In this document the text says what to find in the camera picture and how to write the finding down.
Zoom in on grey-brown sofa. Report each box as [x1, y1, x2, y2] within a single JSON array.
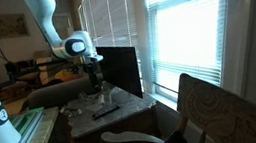
[[20, 49, 108, 114]]

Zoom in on brown ottoman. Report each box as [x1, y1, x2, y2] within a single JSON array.
[[0, 78, 32, 105]]

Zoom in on white horizontal window blinds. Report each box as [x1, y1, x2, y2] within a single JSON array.
[[141, 0, 244, 96]]

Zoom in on crinkled clear plastic wrapper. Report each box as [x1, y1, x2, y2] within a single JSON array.
[[59, 102, 84, 120]]

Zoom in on yellow cushion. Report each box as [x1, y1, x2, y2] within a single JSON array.
[[54, 66, 85, 84]]

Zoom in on marble top wooden side table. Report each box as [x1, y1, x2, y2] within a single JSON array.
[[57, 74, 163, 143]]

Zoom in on framed wall picture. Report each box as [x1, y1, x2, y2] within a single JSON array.
[[0, 9, 31, 41]]

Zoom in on carved wooden armchair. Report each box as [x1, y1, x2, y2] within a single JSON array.
[[93, 63, 256, 143]]

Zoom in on black remote control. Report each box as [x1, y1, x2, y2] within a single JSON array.
[[90, 104, 123, 122]]

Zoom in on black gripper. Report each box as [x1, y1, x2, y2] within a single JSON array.
[[81, 61, 103, 96]]

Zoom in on clear glass bottle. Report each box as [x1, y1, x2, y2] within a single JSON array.
[[98, 80, 115, 107]]

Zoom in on dark wooden armchair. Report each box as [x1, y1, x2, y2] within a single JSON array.
[[4, 58, 43, 92]]

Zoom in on white framed mirror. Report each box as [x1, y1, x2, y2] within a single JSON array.
[[52, 11, 76, 42]]

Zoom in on white table lamp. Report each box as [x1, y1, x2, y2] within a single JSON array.
[[65, 25, 77, 38]]

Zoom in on black flat monitor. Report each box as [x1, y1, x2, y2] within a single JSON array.
[[94, 40, 145, 105]]

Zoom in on clear plastic snack bag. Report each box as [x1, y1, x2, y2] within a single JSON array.
[[77, 89, 102, 106]]

